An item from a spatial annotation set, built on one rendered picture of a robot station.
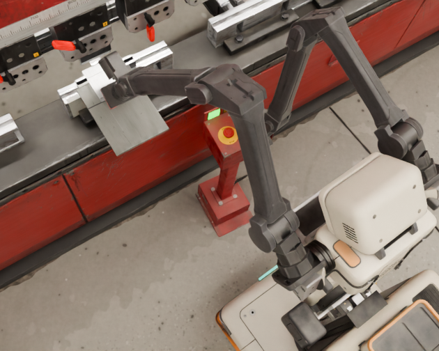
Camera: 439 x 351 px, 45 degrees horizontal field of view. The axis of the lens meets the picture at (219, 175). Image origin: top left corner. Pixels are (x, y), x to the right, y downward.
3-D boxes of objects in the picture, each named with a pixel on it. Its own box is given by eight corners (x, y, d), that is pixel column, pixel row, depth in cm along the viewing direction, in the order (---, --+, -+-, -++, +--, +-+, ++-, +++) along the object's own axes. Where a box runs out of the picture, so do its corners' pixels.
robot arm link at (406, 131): (417, 166, 137) (427, 154, 139) (405, 131, 133) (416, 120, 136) (387, 165, 144) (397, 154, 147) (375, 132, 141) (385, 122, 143)
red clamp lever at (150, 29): (150, 44, 156) (149, 23, 147) (143, 34, 157) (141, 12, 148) (156, 42, 156) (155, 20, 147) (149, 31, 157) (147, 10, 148)
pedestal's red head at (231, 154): (221, 170, 196) (225, 150, 179) (201, 136, 201) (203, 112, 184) (268, 149, 200) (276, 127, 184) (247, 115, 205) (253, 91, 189)
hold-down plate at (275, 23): (230, 56, 189) (231, 51, 187) (222, 45, 191) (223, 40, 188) (298, 22, 197) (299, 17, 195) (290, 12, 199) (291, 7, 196)
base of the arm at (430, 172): (419, 195, 137) (451, 170, 141) (409, 168, 134) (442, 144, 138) (395, 189, 145) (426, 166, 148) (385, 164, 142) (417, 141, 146)
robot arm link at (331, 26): (315, 5, 129) (339, -10, 134) (283, 29, 141) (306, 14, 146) (410, 157, 135) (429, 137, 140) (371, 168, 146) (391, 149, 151)
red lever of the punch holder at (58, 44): (57, 46, 134) (88, 49, 141) (49, 34, 135) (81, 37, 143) (54, 51, 135) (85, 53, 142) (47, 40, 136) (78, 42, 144)
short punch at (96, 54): (82, 67, 160) (76, 49, 151) (79, 63, 160) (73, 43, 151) (112, 53, 162) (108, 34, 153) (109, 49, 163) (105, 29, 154)
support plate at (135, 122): (117, 157, 159) (116, 155, 158) (76, 90, 167) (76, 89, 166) (168, 129, 164) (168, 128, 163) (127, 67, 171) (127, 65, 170)
